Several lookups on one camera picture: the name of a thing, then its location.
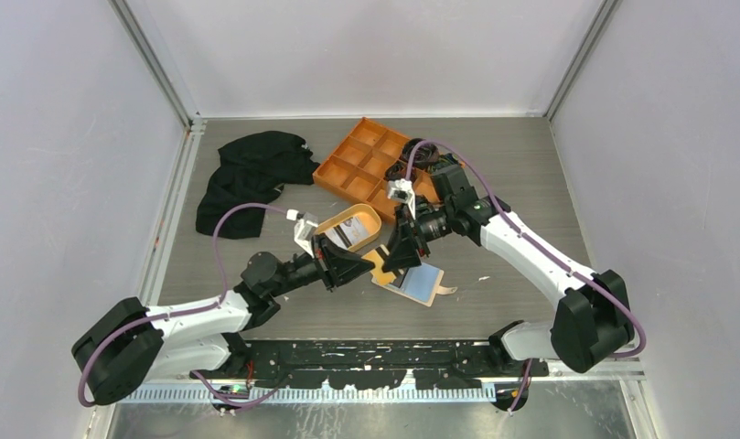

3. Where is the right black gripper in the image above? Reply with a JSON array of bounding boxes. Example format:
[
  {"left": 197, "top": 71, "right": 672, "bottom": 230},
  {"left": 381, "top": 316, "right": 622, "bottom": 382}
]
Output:
[{"left": 381, "top": 202, "right": 455, "bottom": 273}]

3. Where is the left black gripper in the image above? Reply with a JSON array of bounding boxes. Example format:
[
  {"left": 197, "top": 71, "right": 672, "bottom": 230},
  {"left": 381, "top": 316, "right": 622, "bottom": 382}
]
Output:
[{"left": 267, "top": 231, "right": 374, "bottom": 296}]

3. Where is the black VIP credit card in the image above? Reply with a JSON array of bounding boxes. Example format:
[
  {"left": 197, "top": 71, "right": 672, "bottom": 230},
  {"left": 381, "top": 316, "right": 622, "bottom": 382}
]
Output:
[{"left": 388, "top": 272, "right": 407, "bottom": 289}]

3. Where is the beige card holder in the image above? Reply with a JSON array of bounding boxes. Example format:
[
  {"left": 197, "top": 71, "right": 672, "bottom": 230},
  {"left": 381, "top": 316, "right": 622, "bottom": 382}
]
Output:
[{"left": 371, "top": 263, "right": 457, "bottom": 307}]

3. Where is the yellow credit card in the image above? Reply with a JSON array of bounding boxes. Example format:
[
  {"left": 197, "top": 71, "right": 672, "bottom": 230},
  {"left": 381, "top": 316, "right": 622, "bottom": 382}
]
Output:
[{"left": 362, "top": 245, "right": 402, "bottom": 285}]

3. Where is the orange oval tray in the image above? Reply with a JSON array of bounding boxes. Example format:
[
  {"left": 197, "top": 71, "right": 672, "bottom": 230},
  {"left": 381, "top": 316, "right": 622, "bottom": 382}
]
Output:
[{"left": 316, "top": 203, "right": 382, "bottom": 252}]

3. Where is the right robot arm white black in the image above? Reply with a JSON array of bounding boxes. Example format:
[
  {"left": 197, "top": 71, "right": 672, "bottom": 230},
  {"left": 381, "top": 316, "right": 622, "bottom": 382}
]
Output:
[{"left": 373, "top": 165, "right": 638, "bottom": 376}]

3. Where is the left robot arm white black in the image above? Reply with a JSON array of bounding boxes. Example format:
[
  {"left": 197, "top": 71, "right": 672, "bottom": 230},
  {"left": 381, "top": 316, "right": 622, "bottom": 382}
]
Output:
[{"left": 71, "top": 234, "right": 377, "bottom": 407}]

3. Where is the right credit card in tray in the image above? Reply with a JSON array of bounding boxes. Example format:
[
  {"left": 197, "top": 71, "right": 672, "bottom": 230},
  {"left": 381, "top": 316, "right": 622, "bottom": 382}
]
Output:
[{"left": 327, "top": 216, "right": 370, "bottom": 250}]

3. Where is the dark red rolled tie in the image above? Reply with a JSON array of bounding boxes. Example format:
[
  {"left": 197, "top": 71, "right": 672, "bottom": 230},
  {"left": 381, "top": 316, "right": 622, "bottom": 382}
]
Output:
[{"left": 384, "top": 161, "right": 408, "bottom": 181}]

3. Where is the orange compartment organizer box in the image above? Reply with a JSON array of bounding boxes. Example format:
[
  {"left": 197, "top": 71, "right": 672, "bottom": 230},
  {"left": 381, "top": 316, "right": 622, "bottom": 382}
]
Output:
[{"left": 313, "top": 118, "right": 411, "bottom": 222}]

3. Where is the dark brown rolled tie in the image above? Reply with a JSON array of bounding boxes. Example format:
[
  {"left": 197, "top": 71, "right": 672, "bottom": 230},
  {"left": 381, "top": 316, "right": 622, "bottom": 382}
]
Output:
[{"left": 401, "top": 138, "right": 440, "bottom": 170}]

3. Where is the green patterned rolled tie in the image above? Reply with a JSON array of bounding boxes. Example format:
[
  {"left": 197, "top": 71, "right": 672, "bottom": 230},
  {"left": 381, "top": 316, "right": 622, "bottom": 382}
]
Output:
[{"left": 436, "top": 153, "right": 461, "bottom": 169}]

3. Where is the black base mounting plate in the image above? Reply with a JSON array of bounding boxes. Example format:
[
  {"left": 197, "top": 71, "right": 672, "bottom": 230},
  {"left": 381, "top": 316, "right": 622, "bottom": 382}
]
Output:
[{"left": 202, "top": 339, "right": 524, "bottom": 391}]

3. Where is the black cloth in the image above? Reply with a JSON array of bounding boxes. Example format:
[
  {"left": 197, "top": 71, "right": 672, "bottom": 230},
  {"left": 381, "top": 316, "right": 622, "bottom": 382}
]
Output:
[{"left": 195, "top": 131, "right": 319, "bottom": 236}]

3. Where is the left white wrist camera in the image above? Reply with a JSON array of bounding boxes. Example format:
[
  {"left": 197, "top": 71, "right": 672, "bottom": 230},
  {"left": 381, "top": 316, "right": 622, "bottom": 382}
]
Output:
[{"left": 294, "top": 212, "right": 319, "bottom": 256}]

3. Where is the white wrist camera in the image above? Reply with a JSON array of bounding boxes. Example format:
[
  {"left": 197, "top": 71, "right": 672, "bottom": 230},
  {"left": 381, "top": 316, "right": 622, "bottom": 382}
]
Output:
[
  {"left": 294, "top": 212, "right": 319, "bottom": 256},
  {"left": 386, "top": 178, "right": 416, "bottom": 220}
]

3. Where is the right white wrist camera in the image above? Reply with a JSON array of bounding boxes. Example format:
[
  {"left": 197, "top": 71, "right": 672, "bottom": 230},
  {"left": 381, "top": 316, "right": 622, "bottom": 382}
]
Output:
[{"left": 386, "top": 178, "right": 416, "bottom": 220}]

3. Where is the aluminium front frame rail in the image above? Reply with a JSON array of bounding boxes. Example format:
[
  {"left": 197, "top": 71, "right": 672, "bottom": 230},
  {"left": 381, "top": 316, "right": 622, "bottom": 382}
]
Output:
[{"left": 93, "top": 342, "right": 647, "bottom": 406}]

